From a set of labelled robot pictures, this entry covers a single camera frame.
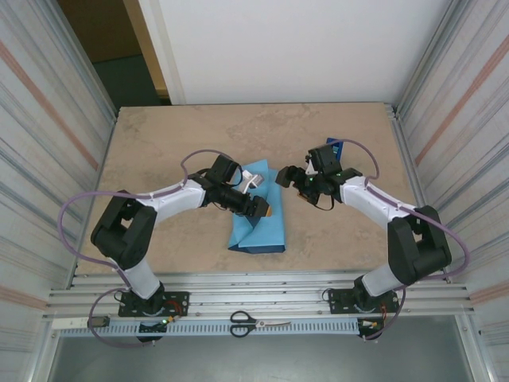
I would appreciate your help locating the blue cloth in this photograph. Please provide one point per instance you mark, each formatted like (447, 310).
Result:
(262, 235)

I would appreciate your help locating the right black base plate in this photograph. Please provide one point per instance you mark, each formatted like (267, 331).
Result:
(338, 302)

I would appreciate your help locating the wooden door frame post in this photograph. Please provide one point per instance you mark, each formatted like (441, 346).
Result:
(145, 40)

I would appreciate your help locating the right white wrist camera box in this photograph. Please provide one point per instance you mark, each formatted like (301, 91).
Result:
(311, 169)

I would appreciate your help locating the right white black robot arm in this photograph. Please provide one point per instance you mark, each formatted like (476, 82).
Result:
(370, 199)

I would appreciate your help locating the clear tape roll teal core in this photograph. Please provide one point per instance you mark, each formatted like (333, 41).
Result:
(338, 149)

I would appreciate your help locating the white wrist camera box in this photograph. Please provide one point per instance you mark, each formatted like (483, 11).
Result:
(311, 169)
(254, 181)

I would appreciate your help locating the brown wooden door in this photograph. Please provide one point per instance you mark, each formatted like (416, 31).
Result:
(99, 28)

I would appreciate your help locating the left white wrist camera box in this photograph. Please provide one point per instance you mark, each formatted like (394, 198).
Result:
(254, 181)

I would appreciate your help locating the blue tape dispenser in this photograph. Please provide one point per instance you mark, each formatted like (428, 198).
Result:
(332, 140)

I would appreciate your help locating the aluminium rail frame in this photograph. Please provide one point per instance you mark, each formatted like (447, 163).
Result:
(258, 286)

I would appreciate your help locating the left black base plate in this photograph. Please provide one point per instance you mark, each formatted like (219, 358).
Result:
(179, 298)

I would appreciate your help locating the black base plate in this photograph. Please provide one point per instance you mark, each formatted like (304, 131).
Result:
(338, 302)
(179, 298)

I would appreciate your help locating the aluminium side rail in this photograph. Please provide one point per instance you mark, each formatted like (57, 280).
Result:
(405, 159)

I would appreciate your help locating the small electronics board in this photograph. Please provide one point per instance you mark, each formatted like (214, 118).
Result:
(155, 327)
(371, 326)

